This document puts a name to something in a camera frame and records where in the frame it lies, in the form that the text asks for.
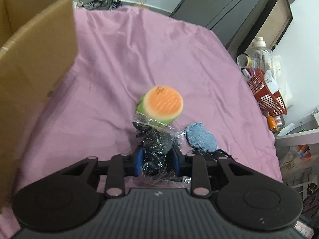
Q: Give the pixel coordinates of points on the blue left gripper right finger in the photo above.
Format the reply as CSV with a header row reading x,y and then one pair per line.
x,y
177,159

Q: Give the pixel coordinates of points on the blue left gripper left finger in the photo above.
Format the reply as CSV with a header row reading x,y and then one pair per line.
x,y
138,160

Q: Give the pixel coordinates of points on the black item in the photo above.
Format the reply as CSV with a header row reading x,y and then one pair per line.
x,y
157,139

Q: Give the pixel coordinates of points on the blue knitted cloth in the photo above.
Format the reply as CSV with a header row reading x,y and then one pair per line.
x,y
200,139

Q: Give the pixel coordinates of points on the burger squishy toy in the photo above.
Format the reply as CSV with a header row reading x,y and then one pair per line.
x,y
161,103

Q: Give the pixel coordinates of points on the orange bottle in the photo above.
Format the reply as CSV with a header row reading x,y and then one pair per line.
x,y
271,123

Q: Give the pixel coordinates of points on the pink bed sheet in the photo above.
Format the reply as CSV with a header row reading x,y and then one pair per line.
x,y
122,54

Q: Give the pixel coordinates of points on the red plastic basket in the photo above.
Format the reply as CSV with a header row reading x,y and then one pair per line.
x,y
272,103

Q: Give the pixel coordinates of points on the white paper cup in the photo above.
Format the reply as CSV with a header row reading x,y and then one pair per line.
x,y
244,61

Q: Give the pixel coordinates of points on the clear plastic bottle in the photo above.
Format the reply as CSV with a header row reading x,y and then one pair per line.
x,y
260,56

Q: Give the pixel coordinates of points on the brown cardboard box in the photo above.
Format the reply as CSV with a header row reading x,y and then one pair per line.
x,y
38,47

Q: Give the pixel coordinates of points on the grey sneaker right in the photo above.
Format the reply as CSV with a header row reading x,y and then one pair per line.
x,y
114,4

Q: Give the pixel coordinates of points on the grey sneaker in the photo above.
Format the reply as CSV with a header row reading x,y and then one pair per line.
x,y
114,4
97,4

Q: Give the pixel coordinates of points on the grey sneaker left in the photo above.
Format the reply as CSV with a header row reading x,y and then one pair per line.
x,y
97,4

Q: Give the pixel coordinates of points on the dark grey door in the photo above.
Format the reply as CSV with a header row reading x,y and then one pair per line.
x,y
223,17

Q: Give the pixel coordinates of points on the wooden framed board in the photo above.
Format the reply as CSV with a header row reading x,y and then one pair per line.
x,y
268,19

